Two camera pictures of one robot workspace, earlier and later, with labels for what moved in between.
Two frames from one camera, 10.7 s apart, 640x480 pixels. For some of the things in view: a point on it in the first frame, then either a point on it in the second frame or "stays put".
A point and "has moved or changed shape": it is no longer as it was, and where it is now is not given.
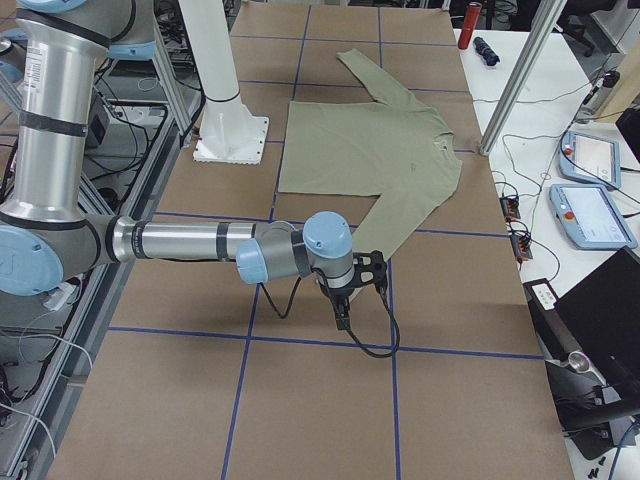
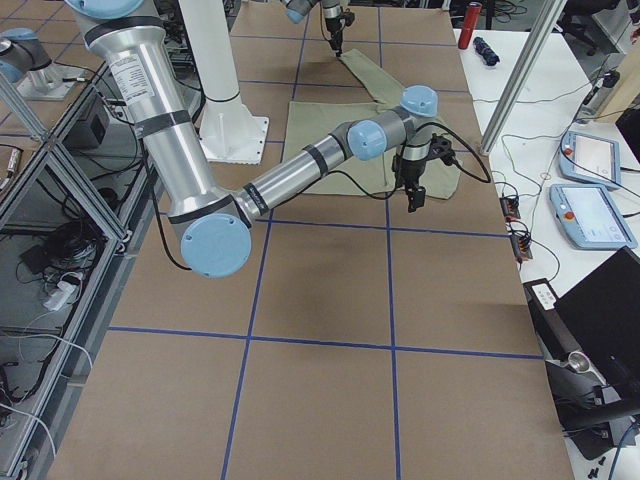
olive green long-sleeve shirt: [395, 148] has moved or changed shape
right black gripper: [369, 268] → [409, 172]
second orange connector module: [521, 246] stays put
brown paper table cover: [198, 371] stays put
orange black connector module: [510, 206] stays put
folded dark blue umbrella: [486, 51] stays put
